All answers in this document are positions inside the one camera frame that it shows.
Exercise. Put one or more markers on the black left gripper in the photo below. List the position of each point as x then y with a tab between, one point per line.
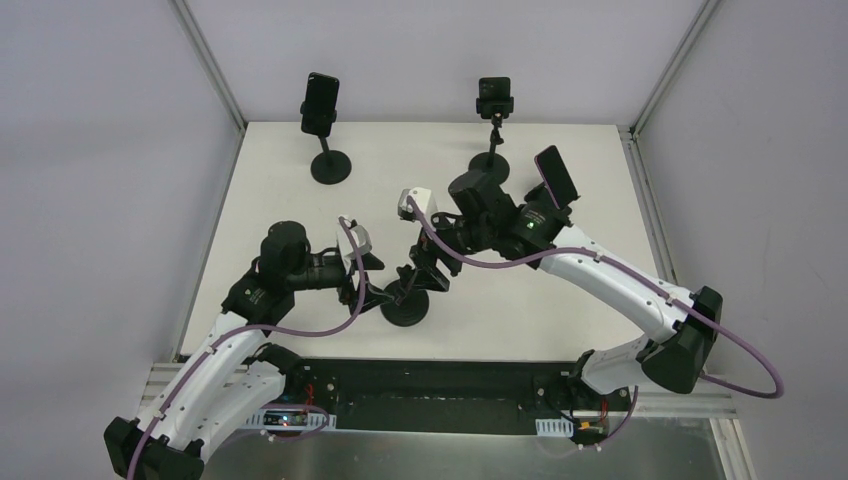
354	279

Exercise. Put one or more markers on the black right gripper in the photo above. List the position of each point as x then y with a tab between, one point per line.
429	245

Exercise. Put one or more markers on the black round-base phone stand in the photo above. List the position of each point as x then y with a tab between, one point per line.
408	304

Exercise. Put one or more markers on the black phone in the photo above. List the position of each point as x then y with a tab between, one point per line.
320	104
494	90

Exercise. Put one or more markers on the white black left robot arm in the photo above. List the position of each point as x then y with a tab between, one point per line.
235	371

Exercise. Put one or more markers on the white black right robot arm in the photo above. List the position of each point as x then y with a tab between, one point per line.
676	339

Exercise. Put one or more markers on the black folding phone stand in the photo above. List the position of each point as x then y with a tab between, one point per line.
539	198

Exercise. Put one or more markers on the purple phone on folding stand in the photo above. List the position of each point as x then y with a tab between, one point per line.
556	178

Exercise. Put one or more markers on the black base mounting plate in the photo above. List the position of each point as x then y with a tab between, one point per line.
466	397

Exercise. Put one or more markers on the left controller board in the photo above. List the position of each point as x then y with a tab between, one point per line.
290	420

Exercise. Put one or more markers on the controller board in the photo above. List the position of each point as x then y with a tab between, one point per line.
586	432
290	420

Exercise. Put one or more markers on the right controller board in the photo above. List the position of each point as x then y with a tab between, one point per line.
586	432

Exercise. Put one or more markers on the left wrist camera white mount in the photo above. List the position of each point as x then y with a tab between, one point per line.
352	237

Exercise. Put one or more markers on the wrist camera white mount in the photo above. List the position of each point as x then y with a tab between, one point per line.
416	199
352	237

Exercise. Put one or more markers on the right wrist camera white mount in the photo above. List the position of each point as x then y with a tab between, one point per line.
416	199

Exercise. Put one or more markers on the front aluminium frame rail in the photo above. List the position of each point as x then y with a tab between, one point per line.
707	401

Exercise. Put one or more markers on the aluminium frame rail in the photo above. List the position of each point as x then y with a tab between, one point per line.
635	141
707	401

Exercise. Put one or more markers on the aluminium table edge rail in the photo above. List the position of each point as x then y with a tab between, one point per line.
236	131

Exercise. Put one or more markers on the right aluminium frame rail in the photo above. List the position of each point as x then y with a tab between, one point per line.
635	141

